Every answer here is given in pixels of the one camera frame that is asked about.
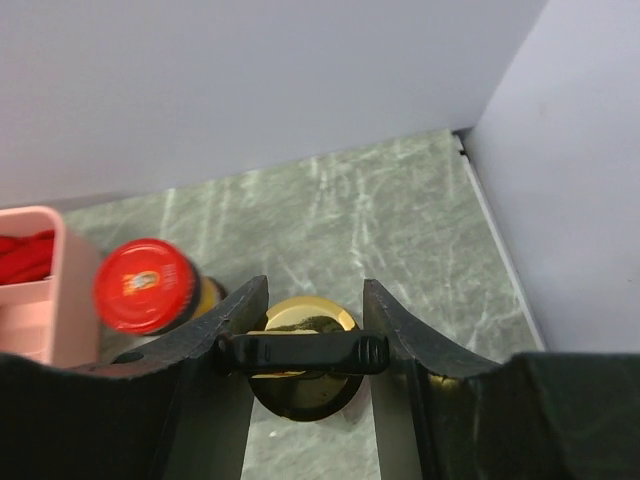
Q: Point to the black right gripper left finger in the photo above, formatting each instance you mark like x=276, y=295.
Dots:
x=163, y=410

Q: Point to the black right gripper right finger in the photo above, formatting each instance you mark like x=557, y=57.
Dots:
x=444, y=412

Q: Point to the brass clamp wall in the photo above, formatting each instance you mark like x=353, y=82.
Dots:
x=307, y=361

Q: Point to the red lid sauce jar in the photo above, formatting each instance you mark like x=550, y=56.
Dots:
x=149, y=287

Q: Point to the pink divided tray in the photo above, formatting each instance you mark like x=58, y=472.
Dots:
x=52, y=321

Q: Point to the red sock top compartment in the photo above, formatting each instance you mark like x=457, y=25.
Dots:
x=26, y=259

